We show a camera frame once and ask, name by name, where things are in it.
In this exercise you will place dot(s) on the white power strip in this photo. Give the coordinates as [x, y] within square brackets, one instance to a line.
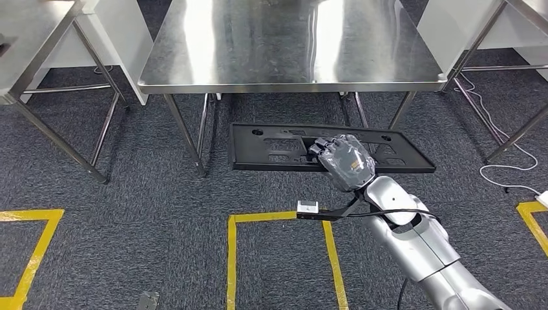
[543, 200]

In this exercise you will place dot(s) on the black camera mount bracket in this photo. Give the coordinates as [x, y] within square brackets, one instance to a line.
[338, 212]

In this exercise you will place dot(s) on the black plastic plate part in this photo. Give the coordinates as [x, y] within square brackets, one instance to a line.
[265, 149]

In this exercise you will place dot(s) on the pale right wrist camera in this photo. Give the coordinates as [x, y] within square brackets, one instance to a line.
[307, 206]

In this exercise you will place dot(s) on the yellow floor tape square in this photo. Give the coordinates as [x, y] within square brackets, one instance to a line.
[524, 207]
[30, 214]
[231, 256]

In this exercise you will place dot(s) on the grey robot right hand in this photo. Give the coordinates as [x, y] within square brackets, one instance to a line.
[347, 164]

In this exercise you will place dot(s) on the white desk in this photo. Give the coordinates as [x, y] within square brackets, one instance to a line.
[449, 25]
[128, 55]

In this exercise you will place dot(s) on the stainless steel table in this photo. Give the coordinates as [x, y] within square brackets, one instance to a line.
[535, 10]
[25, 34]
[278, 43]

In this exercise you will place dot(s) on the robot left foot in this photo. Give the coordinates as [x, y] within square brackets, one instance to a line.
[147, 300]

